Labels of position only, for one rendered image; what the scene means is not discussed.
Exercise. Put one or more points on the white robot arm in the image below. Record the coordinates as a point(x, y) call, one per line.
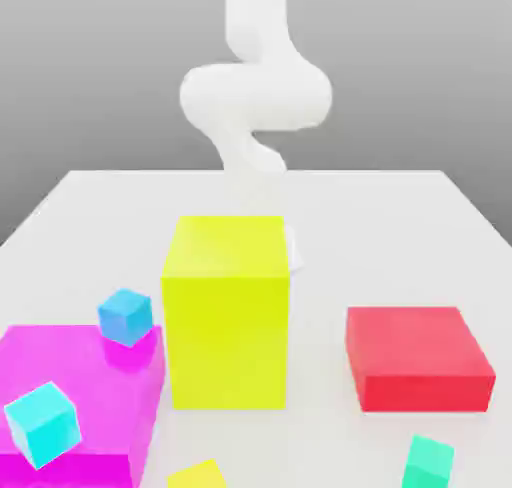
point(256, 96)

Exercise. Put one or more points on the small blue cube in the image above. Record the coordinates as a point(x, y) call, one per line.
point(126, 318)

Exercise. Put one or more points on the small yellow cube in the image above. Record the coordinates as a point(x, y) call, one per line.
point(198, 476)

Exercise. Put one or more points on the small green cube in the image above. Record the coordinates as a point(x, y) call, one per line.
point(428, 464)

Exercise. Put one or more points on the small cyan cube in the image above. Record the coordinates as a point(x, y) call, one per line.
point(42, 426)

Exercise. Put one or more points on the large yellow box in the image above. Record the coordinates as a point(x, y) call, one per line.
point(226, 328)

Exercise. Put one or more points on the large red box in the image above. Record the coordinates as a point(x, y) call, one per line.
point(416, 352)

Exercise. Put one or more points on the large magenta box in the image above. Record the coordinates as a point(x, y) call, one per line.
point(108, 396)

